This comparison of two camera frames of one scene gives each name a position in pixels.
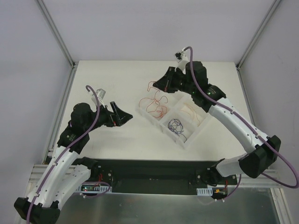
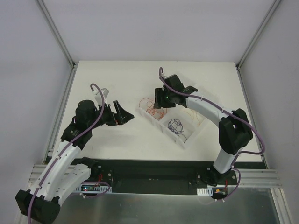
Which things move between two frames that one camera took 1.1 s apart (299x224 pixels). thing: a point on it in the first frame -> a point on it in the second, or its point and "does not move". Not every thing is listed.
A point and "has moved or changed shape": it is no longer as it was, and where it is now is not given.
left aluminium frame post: [57, 34] does not move
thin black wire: [184, 137] does not move
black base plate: [158, 175] does not move
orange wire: [156, 103] has moved or changed shape
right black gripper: [171, 79] -> [165, 95]
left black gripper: [112, 115] does not move
